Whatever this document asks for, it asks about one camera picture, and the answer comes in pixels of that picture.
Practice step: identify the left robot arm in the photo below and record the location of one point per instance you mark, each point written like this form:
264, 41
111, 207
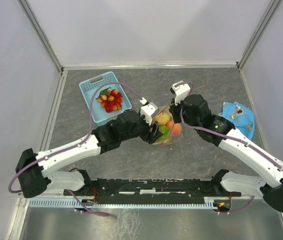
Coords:
34, 170

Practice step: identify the clear zip top bag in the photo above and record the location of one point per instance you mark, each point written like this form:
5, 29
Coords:
165, 109

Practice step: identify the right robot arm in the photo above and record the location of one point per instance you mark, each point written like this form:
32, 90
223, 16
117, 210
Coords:
193, 111

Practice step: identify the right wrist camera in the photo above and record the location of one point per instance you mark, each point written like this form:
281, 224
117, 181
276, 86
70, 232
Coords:
181, 90

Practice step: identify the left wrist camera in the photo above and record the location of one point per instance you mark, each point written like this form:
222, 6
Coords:
148, 110

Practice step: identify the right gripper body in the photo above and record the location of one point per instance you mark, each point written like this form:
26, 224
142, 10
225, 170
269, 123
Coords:
176, 110

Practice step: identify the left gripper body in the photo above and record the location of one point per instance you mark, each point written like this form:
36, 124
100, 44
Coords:
146, 134

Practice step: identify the green grape bunch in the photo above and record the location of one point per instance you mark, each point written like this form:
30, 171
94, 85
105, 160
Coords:
165, 130

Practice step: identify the blue printed cloth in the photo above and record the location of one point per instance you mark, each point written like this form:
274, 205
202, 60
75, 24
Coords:
241, 116

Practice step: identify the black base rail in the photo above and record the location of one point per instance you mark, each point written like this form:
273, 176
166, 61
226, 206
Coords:
154, 191

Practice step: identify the light blue plastic basket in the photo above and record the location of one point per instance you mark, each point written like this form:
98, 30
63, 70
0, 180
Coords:
88, 87

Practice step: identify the red lychee cluster with leaves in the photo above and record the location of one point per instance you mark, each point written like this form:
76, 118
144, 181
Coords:
110, 100

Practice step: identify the light blue cable duct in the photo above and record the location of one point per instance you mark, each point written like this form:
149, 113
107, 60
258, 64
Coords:
208, 204

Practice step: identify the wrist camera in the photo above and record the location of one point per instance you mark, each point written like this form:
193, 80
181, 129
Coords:
148, 110
181, 90

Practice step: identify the orange pink peach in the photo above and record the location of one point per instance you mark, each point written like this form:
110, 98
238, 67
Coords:
175, 128

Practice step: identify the yellow starfruit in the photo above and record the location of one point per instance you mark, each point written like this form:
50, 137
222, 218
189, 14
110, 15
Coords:
163, 140

